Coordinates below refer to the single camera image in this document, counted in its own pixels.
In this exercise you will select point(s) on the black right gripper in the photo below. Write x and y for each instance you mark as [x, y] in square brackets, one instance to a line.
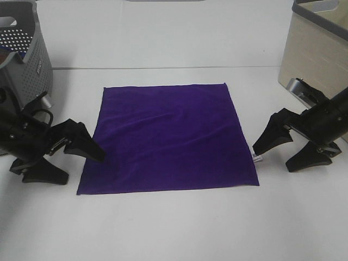
[321, 124]

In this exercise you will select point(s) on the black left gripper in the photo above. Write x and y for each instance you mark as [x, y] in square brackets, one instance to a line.
[28, 135]

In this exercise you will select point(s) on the purple towel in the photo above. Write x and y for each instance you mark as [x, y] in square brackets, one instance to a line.
[161, 138]

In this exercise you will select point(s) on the grey perforated laundry basket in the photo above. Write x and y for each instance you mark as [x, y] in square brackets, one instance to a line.
[27, 69]

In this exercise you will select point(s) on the beige storage bin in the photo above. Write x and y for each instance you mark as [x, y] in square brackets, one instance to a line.
[316, 46]

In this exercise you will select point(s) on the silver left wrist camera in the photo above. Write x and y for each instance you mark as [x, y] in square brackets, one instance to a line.
[46, 102]

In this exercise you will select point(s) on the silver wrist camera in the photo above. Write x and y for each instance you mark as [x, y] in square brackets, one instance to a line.
[299, 89]
[46, 102]

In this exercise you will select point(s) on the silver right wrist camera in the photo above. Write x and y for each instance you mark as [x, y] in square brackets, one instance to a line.
[299, 89]

